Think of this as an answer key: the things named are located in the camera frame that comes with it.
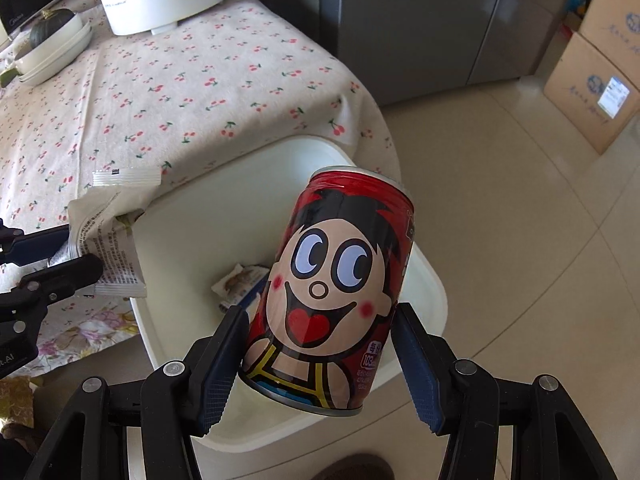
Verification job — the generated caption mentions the grey refrigerator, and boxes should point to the grey refrigerator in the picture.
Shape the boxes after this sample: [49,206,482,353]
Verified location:
[245,0,586,107]

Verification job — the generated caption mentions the cardboard box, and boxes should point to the cardboard box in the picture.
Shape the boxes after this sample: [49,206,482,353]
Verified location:
[577,0,640,63]

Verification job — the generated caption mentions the red Pringles can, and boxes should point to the red Pringles can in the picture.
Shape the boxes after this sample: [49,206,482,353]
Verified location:
[237,166,416,417]

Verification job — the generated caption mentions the pastel floral tablecloth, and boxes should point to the pastel floral tablecloth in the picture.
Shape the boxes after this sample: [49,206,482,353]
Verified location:
[30,305,151,376]

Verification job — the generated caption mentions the white plate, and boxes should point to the white plate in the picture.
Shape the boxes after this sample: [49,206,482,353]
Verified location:
[17,22,93,83]
[20,30,93,87]

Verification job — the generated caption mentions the yellow patterned cloth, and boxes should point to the yellow patterned cloth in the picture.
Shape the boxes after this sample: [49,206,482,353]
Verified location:
[0,375,36,421]

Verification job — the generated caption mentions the white trash bin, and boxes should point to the white trash bin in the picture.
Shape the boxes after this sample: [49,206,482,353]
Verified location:
[127,134,448,463]

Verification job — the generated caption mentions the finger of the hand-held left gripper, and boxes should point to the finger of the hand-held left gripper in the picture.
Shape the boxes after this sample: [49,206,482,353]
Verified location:
[0,219,71,267]
[10,254,105,311]

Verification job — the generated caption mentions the white printed wrapper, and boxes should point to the white printed wrapper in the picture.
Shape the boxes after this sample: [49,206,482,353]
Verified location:
[211,263,268,313]

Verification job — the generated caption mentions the dark green squash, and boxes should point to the dark green squash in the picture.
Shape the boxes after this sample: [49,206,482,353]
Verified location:
[29,8,76,50]

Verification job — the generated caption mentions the stacked cardboard boxes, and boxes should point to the stacked cardboard boxes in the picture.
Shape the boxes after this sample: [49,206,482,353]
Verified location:
[542,32,640,155]

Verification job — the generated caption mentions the white bowl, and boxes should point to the white bowl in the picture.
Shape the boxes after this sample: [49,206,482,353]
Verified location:
[15,14,83,75]

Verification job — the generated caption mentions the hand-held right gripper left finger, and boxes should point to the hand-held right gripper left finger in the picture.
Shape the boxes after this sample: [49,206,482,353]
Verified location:
[22,304,251,480]

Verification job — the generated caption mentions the torn white snack wrapper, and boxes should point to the torn white snack wrapper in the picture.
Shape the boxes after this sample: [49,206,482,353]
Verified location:
[67,167,161,301]

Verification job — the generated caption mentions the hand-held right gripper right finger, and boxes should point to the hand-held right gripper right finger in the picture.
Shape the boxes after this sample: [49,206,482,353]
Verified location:
[391,301,618,480]

